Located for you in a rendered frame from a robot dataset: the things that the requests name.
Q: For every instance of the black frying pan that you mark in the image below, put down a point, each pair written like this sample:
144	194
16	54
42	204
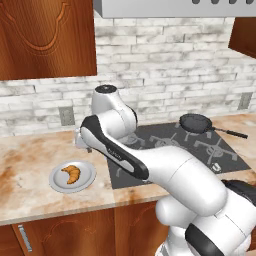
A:
195	122

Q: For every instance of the grey round plate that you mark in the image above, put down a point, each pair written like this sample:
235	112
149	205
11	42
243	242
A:
83	178

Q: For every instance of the brown wooden base cupboard door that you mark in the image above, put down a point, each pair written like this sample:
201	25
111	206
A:
73	233
7	241
138	230

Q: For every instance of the brown wooden wall cupboard door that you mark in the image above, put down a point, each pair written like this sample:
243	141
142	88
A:
43	36

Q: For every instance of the grey range hood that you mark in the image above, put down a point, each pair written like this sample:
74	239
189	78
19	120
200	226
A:
173	8

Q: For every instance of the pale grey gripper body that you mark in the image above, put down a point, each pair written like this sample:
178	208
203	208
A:
80	141

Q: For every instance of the brown wooden wall cupboard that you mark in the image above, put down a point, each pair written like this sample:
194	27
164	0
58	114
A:
245	36

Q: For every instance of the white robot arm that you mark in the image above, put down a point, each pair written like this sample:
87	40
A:
186	173

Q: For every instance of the golden brown croissant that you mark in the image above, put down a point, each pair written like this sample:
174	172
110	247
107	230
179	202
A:
72	173

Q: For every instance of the dark grey hob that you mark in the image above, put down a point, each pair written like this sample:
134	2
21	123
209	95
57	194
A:
186	146

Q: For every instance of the grey wall socket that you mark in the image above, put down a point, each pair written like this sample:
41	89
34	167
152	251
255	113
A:
245	101
67	116

